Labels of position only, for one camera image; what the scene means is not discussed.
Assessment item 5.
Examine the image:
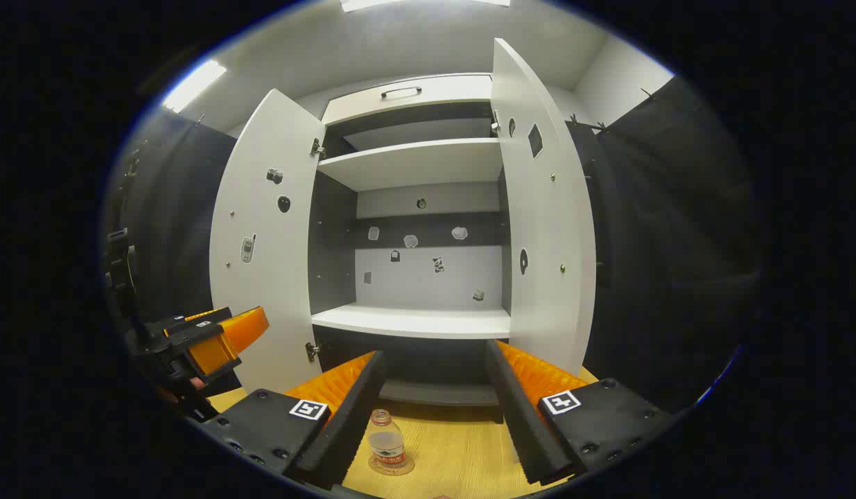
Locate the round wooden coaster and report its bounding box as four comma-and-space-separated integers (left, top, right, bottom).
367, 450, 415, 476

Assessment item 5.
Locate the ceiling light panel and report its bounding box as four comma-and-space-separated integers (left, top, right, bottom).
341, 0, 512, 13
162, 60, 227, 113

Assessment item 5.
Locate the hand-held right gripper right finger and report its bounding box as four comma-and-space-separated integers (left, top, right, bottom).
484, 338, 674, 486

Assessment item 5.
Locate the clear water bottle red label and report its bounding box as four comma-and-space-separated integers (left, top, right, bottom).
367, 409, 405, 471

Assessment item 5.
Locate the white cabinet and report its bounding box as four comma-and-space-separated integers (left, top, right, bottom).
308, 73, 513, 406

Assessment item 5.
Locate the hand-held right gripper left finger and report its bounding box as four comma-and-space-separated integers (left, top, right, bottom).
204, 350, 388, 491

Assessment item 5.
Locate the white cabinet door black handle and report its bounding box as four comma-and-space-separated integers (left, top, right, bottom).
491, 38, 598, 375

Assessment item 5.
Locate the white cabinet shelf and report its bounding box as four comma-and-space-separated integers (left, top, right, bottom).
317, 137, 503, 192
311, 303, 512, 340

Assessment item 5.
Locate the white cabinet drawer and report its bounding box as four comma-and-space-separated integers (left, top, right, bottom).
322, 73, 493, 127

